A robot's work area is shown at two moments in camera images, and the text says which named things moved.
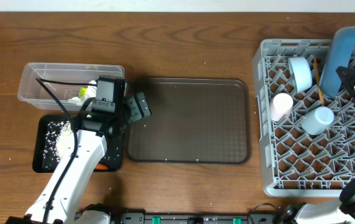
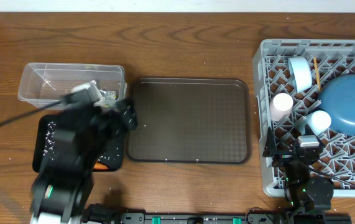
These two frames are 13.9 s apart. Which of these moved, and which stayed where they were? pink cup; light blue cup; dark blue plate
Moved: dark blue plate
Stayed: pink cup; light blue cup
